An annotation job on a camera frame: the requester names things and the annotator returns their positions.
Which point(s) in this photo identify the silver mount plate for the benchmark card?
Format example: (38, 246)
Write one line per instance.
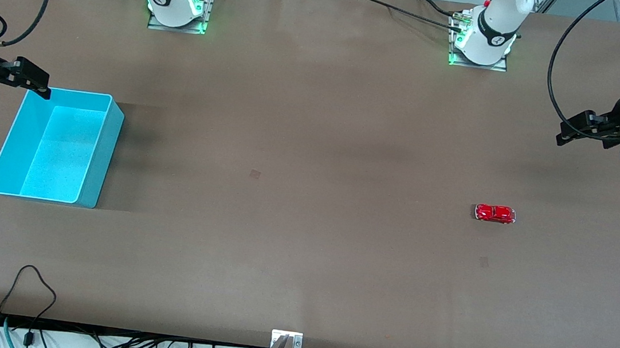
(295, 339)

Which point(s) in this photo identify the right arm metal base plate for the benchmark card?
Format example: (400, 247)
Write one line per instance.
(204, 1)

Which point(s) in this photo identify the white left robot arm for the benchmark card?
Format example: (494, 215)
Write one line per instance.
(493, 20)

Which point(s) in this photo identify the blue plastic box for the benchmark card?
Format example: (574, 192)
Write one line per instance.
(58, 153)

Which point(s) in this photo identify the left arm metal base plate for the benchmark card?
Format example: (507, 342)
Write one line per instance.
(500, 66)

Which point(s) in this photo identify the red beetle toy car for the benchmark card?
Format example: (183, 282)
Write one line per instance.
(495, 213)

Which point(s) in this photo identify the brown tape patch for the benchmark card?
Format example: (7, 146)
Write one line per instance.
(255, 174)

